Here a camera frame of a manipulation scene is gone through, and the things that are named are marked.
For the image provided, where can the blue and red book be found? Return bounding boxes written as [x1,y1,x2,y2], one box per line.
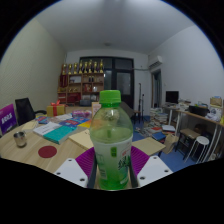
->
[35,115,51,125]

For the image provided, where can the orange book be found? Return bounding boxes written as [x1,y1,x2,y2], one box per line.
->
[77,119,93,129]

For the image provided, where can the wooden shelf unit with trophies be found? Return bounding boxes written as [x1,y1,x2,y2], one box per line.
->
[57,59,106,106]

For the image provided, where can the green drink bottle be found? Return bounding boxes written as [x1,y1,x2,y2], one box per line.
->
[89,89,134,192]

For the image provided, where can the pink package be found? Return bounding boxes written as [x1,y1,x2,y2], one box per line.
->
[71,109,93,119]

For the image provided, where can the brown paper bag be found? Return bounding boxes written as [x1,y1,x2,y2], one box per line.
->
[162,133,180,155]

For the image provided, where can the white booklet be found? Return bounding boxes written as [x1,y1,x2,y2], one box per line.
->
[32,121,63,137]

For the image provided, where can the purple sign board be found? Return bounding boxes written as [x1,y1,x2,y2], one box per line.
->
[0,103,18,136]

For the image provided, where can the pile of books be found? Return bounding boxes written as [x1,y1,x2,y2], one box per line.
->
[139,106,176,141]

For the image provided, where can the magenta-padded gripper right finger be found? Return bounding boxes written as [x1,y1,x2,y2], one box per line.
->
[128,145,174,189]

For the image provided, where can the teal book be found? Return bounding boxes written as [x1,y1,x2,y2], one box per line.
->
[42,125,76,145]

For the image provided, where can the grey armchair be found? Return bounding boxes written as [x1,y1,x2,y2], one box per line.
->
[119,101,136,119]

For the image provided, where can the large beige book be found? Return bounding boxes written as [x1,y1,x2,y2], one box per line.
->
[68,128,95,151]

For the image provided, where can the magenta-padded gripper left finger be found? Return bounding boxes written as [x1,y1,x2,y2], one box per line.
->
[53,146,98,190]

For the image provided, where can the black office chair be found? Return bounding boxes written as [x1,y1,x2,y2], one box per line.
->
[14,97,48,127]

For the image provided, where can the white stool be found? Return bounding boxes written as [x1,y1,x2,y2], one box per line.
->
[185,135,210,163]

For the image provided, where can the yellow gift box red ribbon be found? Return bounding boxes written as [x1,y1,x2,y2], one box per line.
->
[46,100,67,118]

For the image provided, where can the small wooden side table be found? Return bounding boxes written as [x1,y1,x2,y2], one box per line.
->
[131,136,167,158]

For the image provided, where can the round red coaster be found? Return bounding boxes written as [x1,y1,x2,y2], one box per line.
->
[37,145,58,159]

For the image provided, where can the wooden side desk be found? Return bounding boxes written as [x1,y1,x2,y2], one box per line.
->
[163,103,224,161]

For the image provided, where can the upright beige box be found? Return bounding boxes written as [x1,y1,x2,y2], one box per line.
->
[91,101,102,118]

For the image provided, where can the white air conditioner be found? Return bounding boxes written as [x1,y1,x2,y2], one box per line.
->
[147,55,164,70]

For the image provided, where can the small beige book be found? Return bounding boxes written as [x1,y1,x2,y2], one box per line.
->
[20,119,39,132]

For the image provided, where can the black monitor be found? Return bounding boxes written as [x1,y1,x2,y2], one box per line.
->
[165,90,180,105]

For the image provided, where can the small metal cup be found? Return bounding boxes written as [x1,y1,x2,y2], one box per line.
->
[13,130,28,149]

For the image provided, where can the black stand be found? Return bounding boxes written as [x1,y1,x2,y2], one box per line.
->
[137,82,146,116]

